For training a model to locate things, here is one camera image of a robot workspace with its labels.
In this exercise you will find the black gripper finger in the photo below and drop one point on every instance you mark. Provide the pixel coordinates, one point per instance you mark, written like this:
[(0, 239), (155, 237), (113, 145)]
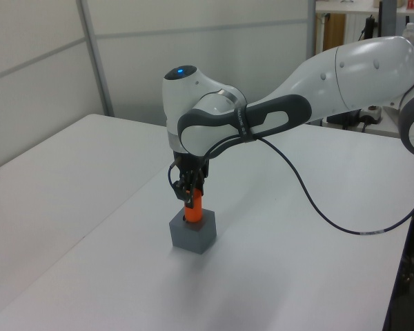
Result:
[(188, 194), (200, 181)]

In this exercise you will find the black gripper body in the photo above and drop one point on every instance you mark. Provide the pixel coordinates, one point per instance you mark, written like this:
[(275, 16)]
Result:
[(191, 165)]

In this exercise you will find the orange cylinder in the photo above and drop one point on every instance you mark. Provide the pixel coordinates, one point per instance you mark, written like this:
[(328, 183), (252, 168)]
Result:
[(194, 212)]

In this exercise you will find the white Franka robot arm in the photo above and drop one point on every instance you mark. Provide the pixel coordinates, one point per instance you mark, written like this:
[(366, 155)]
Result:
[(296, 93)]

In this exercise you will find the grey block with round hole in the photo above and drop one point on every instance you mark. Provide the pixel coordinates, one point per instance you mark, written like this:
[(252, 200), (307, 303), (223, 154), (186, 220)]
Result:
[(193, 236)]

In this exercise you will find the white desk with wooden panel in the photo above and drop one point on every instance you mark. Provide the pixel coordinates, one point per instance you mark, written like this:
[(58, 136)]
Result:
[(334, 29)]

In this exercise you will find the clear plastic bottle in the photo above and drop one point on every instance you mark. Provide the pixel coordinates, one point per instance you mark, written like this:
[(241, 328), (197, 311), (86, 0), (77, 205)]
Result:
[(408, 32)]

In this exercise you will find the dark table frame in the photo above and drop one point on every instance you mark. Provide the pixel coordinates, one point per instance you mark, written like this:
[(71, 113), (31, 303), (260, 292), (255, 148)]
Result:
[(405, 269)]

